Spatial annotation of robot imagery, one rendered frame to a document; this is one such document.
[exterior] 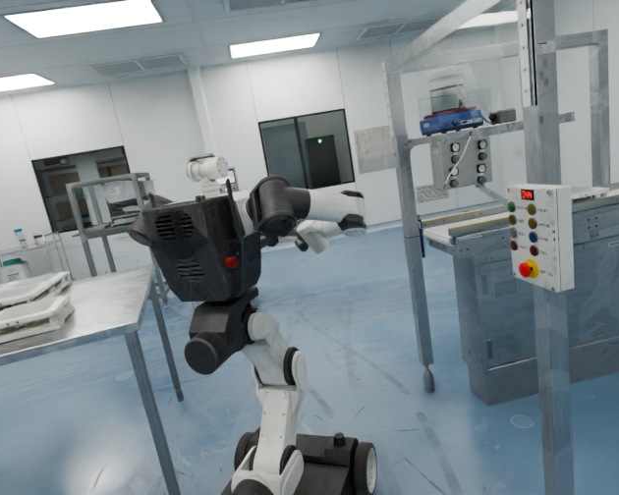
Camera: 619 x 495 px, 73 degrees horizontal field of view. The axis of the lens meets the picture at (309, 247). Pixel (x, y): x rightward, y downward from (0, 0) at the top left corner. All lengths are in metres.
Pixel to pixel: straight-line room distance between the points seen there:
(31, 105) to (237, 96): 2.90
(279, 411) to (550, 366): 0.92
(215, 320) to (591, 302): 1.88
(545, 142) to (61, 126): 6.68
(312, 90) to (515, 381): 5.43
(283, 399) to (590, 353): 1.63
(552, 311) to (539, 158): 0.43
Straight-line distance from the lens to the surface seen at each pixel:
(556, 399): 1.49
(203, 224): 1.12
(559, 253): 1.18
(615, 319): 2.64
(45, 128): 7.34
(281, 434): 1.66
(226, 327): 1.24
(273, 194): 1.18
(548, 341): 1.40
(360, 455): 1.83
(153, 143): 6.87
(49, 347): 1.69
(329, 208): 1.24
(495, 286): 2.16
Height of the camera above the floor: 1.34
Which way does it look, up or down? 12 degrees down
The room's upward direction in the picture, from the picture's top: 10 degrees counter-clockwise
